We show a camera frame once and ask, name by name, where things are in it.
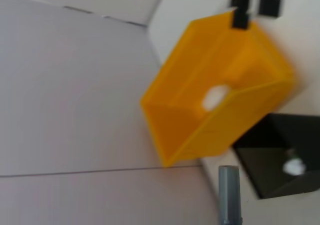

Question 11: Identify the yellow plastic bin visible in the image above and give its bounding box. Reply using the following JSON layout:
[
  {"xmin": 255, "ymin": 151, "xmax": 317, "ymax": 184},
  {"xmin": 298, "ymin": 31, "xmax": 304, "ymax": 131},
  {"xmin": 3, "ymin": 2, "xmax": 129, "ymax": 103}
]
[{"xmin": 139, "ymin": 9, "xmax": 297, "ymax": 168}]

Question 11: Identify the black mesh pen holder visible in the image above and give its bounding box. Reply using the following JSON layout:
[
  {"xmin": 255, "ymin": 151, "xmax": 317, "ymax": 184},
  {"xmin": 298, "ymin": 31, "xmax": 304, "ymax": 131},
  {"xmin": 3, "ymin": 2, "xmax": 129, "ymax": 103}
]
[{"xmin": 231, "ymin": 113, "xmax": 320, "ymax": 200}]

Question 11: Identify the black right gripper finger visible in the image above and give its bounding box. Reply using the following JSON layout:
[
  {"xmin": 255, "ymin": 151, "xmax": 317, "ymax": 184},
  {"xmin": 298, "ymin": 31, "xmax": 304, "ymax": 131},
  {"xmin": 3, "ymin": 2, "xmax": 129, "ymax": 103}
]
[
  {"xmin": 230, "ymin": 0, "xmax": 254, "ymax": 30},
  {"xmin": 258, "ymin": 0, "xmax": 290, "ymax": 19}
]

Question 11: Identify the grey marker pen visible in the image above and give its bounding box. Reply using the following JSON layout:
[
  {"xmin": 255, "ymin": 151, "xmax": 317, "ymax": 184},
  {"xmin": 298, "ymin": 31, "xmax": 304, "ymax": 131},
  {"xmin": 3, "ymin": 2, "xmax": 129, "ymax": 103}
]
[{"xmin": 218, "ymin": 164, "xmax": 244, "ymax": 225}]

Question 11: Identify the green utility knife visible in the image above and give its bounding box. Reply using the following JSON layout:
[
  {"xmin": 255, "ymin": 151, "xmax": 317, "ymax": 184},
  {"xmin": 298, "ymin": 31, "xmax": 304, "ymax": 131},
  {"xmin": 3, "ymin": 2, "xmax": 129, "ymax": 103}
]
[{"xmin": 282, "ymin": 148, "xmax": 308, "ymax": 176}]

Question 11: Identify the white paper ball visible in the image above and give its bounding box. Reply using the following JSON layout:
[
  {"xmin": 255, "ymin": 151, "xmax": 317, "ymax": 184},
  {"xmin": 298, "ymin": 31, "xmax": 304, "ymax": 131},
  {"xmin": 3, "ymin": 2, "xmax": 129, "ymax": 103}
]
[{"xmin": 201, "ymin": 84, "xmax": 233, "ymax": 113}]

